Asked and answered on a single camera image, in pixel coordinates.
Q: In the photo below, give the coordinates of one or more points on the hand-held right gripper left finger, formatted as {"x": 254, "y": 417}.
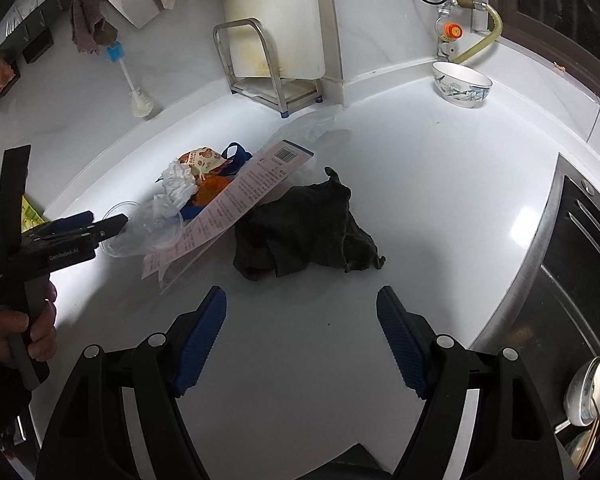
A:
{"x": 202, "y": 340}

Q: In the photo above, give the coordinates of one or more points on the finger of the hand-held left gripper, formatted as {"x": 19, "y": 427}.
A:
{"x": 70, "y": 222}
{"x": 110, "y": 226}

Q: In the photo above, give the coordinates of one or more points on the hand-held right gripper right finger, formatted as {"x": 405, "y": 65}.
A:
{"x": 402, "y": 340}

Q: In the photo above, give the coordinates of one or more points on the clear plastic cup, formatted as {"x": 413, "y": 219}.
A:
{"x": 140, "y": 232}

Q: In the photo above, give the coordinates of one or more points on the orange peel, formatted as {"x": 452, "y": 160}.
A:
{"x": 212, "y": 192}

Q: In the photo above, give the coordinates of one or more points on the clear plastic bag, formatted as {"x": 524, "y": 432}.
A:
{"x": 312, "y": 127}

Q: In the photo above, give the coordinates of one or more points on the person's left hand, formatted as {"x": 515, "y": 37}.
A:
{"x": 42, "y": 332}

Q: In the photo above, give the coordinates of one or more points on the yellow-green detergent pouch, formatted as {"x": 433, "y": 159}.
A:
{"x": 32, "y": 217}

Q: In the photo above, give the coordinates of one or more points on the crumpled white tissue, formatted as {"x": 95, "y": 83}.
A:
{"x": 177, "y": 182}

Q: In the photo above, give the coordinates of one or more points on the printed snack packet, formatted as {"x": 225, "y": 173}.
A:
{"x": 205, "y": 160}

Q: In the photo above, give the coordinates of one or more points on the long pink paper package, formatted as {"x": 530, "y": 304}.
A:
{"x": 240, "y": 195}

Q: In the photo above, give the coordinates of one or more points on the white bottle brush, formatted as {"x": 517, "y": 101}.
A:
{"x": 130, "y": 82}

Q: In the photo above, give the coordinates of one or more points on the dark grey cloth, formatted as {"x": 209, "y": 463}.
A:
{"x": 305, "y": 230}

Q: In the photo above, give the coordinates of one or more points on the stainless steel sink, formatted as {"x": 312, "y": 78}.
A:
{"x": 570, "y": 285}

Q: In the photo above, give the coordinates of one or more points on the brown-grey hanging cloth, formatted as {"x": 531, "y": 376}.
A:
{"x": 87, "y": 25}

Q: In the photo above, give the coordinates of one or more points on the white cup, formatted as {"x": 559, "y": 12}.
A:
{"x": 597, "y": 385}

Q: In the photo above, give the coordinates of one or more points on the metal cutting board rack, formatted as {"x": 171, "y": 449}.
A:
{"x": 275, "y": 95}

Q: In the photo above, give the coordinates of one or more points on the metal spoon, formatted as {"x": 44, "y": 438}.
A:
{"x": 599, "y": 420}

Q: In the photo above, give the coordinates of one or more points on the metal cleaver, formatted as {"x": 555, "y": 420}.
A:
{"x": 135, "y": 7}

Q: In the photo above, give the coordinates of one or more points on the white patterned bowl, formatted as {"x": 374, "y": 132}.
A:
{"x": 460, "y": 92}

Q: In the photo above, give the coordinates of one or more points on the white cutting board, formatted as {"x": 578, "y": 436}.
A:
{"x": 280, "y": 0}

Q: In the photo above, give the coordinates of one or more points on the gas pipe with valve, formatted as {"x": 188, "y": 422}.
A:
{"x": 447, "y": 30}

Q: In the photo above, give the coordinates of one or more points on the black wall rail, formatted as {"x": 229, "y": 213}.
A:
{"x": 45, "y": 10}

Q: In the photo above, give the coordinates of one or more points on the dark window frame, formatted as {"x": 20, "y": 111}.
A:
{"x": 555, "y": 10}

